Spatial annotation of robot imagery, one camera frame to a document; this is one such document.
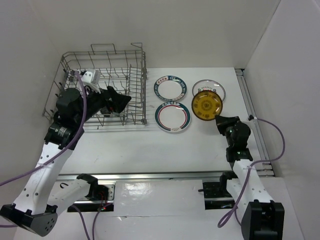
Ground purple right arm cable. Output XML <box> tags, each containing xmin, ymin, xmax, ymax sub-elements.
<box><xmin>217</xmin><ymin>118</ymin><xmax>287</xmax><ymax>229</ymax></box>

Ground aluminium table rail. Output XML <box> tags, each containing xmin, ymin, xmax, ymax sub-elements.
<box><xmin>234</xmin><ymin>68</ymin><xmax>275</xmax><ymax>177</ymax></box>

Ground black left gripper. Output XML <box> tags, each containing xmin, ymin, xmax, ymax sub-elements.
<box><xmin>75</xmin><ymin>82</ymin><xmax>131</xmax><ymax>125</ymax></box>

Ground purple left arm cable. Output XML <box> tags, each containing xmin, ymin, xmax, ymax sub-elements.
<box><xmin>0</xmin><ymin>71</ymin><xmax>88</xmax><ymax>187</ymax></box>

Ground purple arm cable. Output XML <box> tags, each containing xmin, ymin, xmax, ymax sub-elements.
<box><xmin>0</xmin><ymin>71</ymin><xmax>88</xmax><ymax>187</ymax></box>
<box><xmin>217</xmin><ymin>118</ymin><xmax>287</xmax><ymax>229</ymax></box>

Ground white plate red characters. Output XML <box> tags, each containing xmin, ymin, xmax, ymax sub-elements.
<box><xmin>192</xmin><ymin>79</ymin><xmax>226</xmax><ymax>101</ymax></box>

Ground yellow patterned plate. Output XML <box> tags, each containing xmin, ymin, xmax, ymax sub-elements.
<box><xmin>191</xmin><ymin>90</ymin><xmax>223</xmax><ymax>121</ymax></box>

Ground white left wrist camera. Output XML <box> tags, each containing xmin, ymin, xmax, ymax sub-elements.
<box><xmin>74</xmin><ymin>69</ymin><xmax>101</xmax><ymax>94</ymax></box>

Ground green red ring plate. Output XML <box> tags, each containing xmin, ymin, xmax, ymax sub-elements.
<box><xmin>154</xmin><ymin>101</ymin><xmax>192</xmax><ymax>134</ymax></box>

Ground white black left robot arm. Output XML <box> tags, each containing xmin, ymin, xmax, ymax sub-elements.
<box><xmin>0</xmin><ymin>86</ymin><xmax>132</xmax><ymax>237</ymax></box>

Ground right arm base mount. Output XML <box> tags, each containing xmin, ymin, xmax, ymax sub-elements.
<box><xmin>198</xmin><ymin>171</ymin><xmax>238</xmax><ymax>210</ymax></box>

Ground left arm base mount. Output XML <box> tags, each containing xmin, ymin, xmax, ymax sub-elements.
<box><xmin>73</xmin><ymin>181</ymin><xmax>116</xmax><ymax>213</ymax></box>

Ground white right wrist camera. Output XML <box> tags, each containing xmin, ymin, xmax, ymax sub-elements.
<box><xmin>247</xmin><ymin>114</ymin><xmax>257</xmax><ymax>123</ymax></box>

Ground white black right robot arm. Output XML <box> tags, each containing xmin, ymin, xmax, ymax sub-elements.
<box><xmin>215</xmin><ymin>115</ymin><xmax>285</xmax><ymax>240</ymax></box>

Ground grey wire dish rack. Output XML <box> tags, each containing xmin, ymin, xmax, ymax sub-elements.
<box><xmin>42</xmin><ymin>42</ymin><xmax>147</xmax><ymax>130</ymax></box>

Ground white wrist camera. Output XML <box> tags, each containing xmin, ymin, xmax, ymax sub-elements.
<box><xmin>247</xmin><ymin>114</ymin><xmax>257</xmax><ymax>123</ymax></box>
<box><xmin>74</xmin><ymin>69</ymin><xmax>101</xmax><ymax>94</ymax></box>

